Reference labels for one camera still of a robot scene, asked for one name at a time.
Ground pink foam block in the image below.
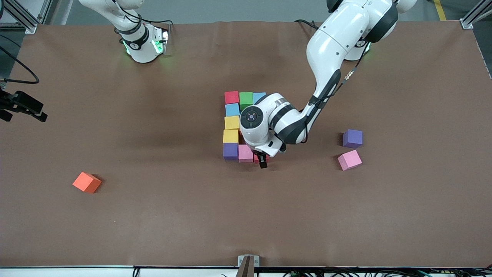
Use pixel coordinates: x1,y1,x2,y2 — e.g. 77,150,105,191
337,150,362,171
238,144,254,163

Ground purple foam block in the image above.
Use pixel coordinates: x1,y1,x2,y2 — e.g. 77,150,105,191
343,129,363,149
223,143,239,161

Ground green foam block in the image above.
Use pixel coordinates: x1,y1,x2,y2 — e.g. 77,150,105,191
239,92,254,111

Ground brown table mat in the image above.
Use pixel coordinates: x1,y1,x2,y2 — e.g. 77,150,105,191
0,19,492,269

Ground orange foam block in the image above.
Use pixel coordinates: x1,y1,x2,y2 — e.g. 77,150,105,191
72,172,102,194

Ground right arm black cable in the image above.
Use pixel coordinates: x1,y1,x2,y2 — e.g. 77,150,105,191
0,45,40,85

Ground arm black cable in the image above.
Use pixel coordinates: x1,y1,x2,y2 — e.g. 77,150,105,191
302,40,370,144
0,45,40,85

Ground aluminium frame post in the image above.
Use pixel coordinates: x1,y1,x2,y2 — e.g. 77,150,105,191
0,0,50,34
460,0,492,30

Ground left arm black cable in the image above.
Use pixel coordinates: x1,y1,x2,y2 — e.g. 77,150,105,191
302,40,370,144

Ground black base cable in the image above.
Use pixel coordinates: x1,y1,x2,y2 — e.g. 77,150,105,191
294,18,319,30

